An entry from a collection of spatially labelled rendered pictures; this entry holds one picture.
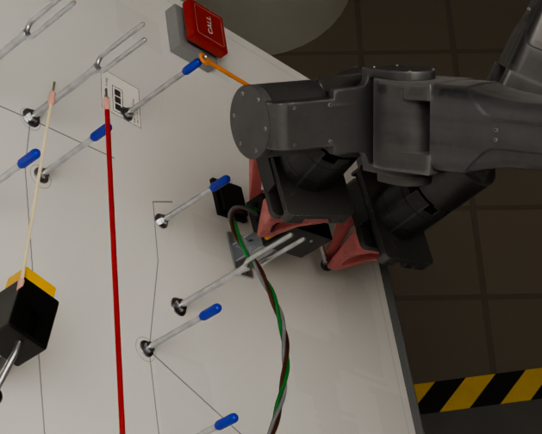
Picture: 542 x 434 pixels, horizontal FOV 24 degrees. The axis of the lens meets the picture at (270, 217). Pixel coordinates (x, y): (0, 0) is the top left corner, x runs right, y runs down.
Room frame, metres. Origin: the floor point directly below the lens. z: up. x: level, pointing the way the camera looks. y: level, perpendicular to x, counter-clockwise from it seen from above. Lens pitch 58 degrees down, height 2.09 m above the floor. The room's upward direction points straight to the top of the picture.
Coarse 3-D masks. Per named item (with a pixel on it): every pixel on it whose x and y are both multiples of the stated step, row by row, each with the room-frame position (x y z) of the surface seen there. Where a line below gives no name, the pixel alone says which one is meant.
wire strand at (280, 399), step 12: (252, 264) 0.52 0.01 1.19; (264, 276) 0.51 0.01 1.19; (276, 300) 0.49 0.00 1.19; (276, 312) 0.48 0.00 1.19; (288, 336) 0.46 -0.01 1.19; (288, 348) 0.44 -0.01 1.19; (288, 360) 0.43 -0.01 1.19; (288, 372) 0.42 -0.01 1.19; (276, 408) 0.39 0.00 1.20; (276, 420) 0.38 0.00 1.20
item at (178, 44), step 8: (176, 8) 0.88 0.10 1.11; (168, 16) 0.87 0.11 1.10; (176, 16) 0.86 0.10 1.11; (168, 24) 0.86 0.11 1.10; (176, 24) 0.85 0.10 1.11; (184, 24) 0.86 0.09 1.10; (168, 32) 0.85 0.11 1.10; (176, 32) 0.84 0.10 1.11; (184, 32) 0.85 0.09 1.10; (176, 40) 0.83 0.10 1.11; (184, 40) 0.83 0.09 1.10; (176, 48) 0.83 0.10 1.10; (184, 48) 0.83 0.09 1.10; (192, 48) 0.83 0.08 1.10; (200, 48) 0.84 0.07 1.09; (184, 56) 0.83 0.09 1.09; (192, 56) 0.83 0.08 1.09; (216, 64) 0.83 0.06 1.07
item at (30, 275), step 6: (30, 270) 0.44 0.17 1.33; (12, 276) 0.43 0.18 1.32; (18, 276) 0.43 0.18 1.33; (24, 276) 0.43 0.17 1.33; (30, 276) 0.43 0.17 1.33; (36, 276) 0.43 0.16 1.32; (12, 282) 0.43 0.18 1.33; (36, 282) 0.43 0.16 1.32; (42, 282) 0.43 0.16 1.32; (48, 282) 0.43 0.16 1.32; (42, 288) 0.43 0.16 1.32; (48, 288) 0.43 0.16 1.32; (54, 288) 0.43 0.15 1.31
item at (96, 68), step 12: (144, 24) 0.66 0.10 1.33; (108, 48) 0.65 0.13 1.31; (132, 48) 0.64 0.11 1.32; (96, 60) 0.65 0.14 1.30; (120, 60) 0.64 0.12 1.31; (84, 72) 0.64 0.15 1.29; (96, 72) 0.64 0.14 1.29; (72, 84) 0.64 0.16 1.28; (60, 96) 0.64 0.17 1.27; (24, 120) 0.63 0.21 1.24; (36, 120) 0.63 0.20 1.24
